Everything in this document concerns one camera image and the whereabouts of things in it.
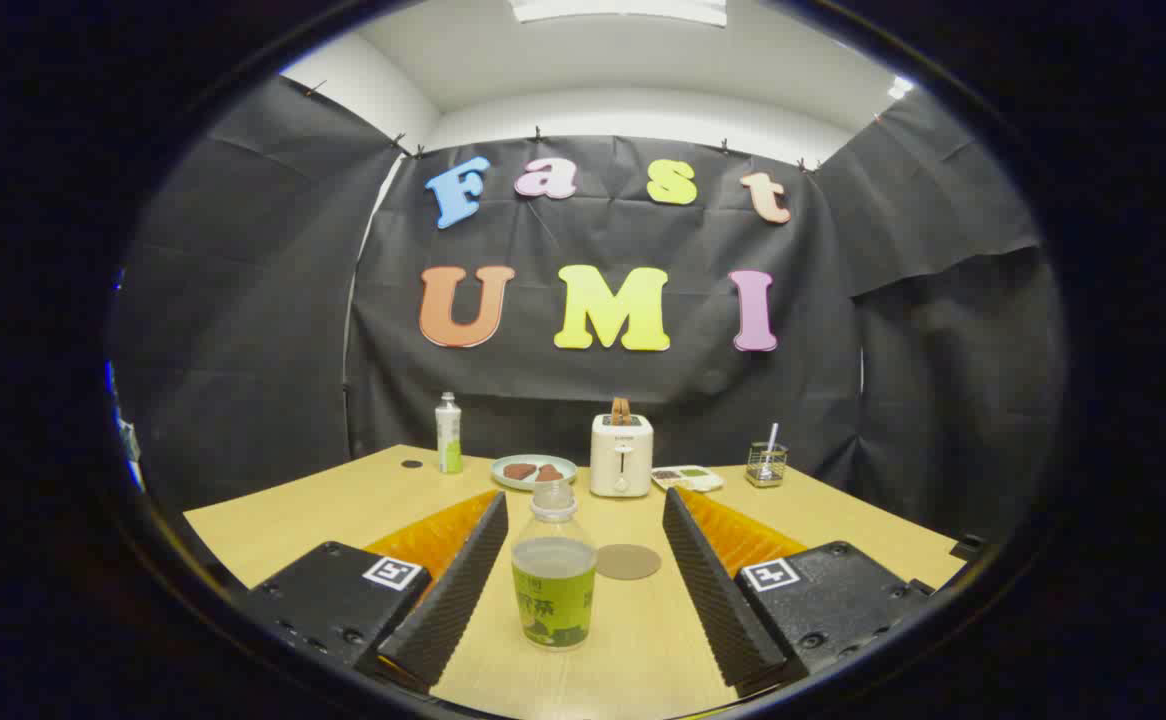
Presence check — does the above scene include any ceiling light panel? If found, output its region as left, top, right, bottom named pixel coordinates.
left=506, top=0, right=729, bottom=28

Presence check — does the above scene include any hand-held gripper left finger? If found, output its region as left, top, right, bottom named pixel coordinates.
left=233, top=488, right=510, bottom=696

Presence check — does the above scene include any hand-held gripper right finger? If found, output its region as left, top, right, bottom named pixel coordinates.
left=661, top=486, right=936, bottom=699

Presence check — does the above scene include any pale green plate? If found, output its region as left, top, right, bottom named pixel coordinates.
left=490, top=454, right=579, bottom=492

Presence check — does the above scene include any white sauce tray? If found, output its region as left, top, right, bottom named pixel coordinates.
left=651, top=464, right=725, bottom=493

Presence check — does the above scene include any metal wire holder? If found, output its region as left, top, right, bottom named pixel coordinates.
left=745, top=442, right=789, bottom=489

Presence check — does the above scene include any round brown coaster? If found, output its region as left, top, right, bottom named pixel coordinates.
left=596, top=543, right=663, bottom=582

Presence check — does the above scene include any wooden table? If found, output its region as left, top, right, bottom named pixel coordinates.
left=183, top=444, right=969, bottom=720

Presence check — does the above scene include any small white green bottle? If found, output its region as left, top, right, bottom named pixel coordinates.
left=435, top=391, right=464, bottom=475

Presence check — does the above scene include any green label juice bottle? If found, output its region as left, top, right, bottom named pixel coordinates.
left=511, top=480, right=599, bottom=651

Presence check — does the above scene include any white toaster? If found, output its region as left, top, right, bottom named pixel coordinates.
left=589, top=412, right=655, bottom=499

